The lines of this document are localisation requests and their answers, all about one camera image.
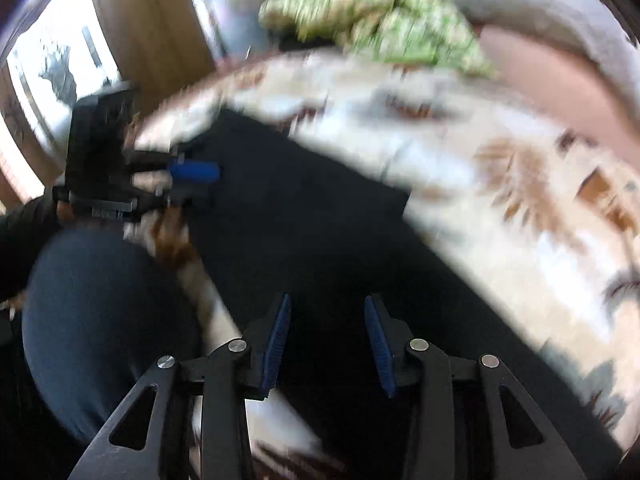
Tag leaf print bed sheet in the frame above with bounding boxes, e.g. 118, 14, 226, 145
120, 47, 640, 453

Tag person's leg in dark trousers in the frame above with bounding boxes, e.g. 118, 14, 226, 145
20, 227, 203, 448

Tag black pants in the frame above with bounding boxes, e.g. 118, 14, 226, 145
172, 107, 623, 480

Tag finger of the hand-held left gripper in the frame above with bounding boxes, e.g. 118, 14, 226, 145
134, 182, 216, 211
131, 152, 222, 183

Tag green floral cloth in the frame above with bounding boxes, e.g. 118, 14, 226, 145
259, 0, 498, 81

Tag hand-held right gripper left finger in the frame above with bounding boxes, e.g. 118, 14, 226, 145
68, 293, 293, 480

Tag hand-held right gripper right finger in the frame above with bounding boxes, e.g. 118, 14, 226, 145
364, 294, 587, 480

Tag pink pillow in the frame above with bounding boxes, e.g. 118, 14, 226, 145
477, 24, 640, 148

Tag brown curtain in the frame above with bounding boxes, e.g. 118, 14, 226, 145
87, 0, 218, 86

